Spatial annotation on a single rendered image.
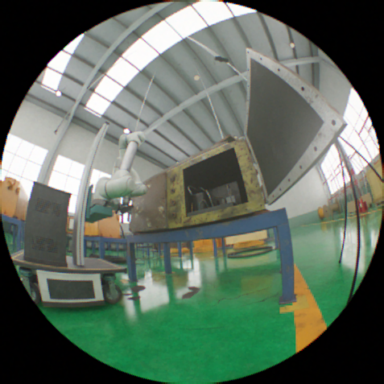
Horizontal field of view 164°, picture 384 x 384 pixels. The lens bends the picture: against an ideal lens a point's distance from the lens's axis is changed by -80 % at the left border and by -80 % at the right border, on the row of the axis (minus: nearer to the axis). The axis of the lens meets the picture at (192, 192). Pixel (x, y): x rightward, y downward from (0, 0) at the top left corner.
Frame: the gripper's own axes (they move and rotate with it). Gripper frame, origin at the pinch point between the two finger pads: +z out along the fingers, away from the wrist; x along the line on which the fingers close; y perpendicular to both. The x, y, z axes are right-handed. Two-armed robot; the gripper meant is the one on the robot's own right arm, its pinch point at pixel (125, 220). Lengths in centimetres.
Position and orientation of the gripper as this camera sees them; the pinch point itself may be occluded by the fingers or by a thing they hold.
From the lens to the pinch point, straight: 137.0
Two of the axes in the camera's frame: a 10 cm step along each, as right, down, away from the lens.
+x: 8.3, -2.7, -5.0
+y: -5.6, -2.5, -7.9
